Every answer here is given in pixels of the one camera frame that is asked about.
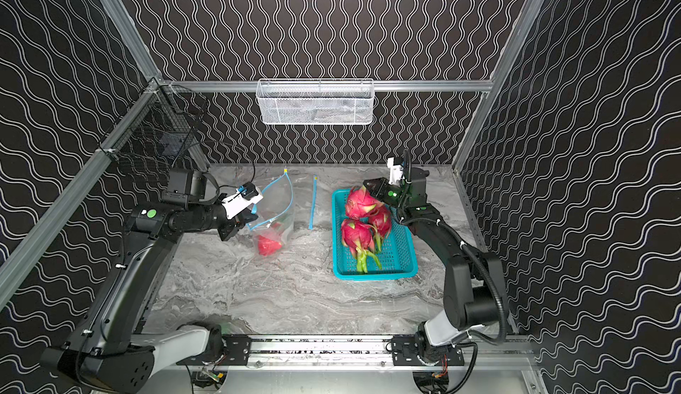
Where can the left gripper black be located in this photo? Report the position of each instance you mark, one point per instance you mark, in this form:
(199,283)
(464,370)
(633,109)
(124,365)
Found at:
(231,223)

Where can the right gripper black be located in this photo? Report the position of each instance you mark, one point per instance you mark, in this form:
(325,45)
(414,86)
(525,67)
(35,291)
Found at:
(382,186)

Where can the dragon fruit bag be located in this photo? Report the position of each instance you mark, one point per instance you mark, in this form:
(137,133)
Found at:
(268,245)
(362,202)
(381,221)
(358,237)

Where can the zip-top bag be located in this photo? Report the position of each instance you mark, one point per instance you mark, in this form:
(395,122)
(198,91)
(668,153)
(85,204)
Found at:
(306,193)
(275,213)

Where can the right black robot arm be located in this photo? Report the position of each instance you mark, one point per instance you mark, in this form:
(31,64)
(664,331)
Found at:
(474,298)

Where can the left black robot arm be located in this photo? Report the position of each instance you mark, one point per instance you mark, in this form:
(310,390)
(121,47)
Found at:
(106,351)

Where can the teal plastic basket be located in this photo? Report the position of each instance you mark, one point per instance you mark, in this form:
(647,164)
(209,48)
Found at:
(398,255)

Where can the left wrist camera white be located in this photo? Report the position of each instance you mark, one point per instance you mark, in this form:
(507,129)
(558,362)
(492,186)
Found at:
(244,196)

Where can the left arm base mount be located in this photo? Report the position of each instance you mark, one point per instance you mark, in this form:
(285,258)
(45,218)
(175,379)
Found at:
(231,350)

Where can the white mesh wall basket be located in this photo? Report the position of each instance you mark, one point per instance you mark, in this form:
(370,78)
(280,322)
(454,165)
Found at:
(316,101)

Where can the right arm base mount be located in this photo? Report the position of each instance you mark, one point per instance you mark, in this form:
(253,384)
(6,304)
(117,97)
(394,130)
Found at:
(415,351)

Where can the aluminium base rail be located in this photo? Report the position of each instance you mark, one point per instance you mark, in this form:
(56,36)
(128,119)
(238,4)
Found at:
(269,352)

